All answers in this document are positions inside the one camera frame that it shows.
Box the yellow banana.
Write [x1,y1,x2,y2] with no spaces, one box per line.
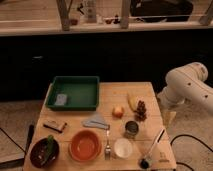
[127,94,137,112]

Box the dark brown bowl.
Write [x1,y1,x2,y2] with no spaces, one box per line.
[30,138,59,168]

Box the green plastic tray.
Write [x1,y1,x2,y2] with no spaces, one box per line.
[46,76,99,111]

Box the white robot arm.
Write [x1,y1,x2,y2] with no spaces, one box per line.
[157,62,213,115]

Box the wooden table leg middle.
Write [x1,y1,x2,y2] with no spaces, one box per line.
[120,0,131,29]

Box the grey folded cloth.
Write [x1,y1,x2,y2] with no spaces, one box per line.
[82,113,109,130]

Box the green cucumber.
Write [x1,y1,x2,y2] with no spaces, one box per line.
[45,135,54,160]

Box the small grey sponge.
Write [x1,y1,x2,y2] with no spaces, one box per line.
[55,94,68,106]

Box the small brown box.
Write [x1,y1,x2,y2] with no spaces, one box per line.
[43,120,67,133]

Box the metal tin can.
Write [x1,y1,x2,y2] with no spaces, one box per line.
[124,121,139,138]

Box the red yellow apple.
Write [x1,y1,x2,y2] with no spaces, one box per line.
[112,106,124,118]

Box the black bag on shelf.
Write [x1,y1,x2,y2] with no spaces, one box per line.
[130,0,194,23]

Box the dark grape bunch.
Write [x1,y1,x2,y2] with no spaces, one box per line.
[135,100,147,121]

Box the orange bowl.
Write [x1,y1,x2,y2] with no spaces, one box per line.
[68,130,102,162]

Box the wooden table leg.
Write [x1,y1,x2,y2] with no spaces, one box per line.
[120,0,131,29]
[56,0,70,31]

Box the white cup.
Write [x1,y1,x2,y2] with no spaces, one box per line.
[114,138,133,159]

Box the wooden table leg left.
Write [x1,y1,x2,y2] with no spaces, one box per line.
[56,0,70,31]

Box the silver fork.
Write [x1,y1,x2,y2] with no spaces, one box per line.
[104,130,111,160]

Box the black cable on floor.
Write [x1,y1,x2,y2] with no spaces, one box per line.
[170,133,213,171]

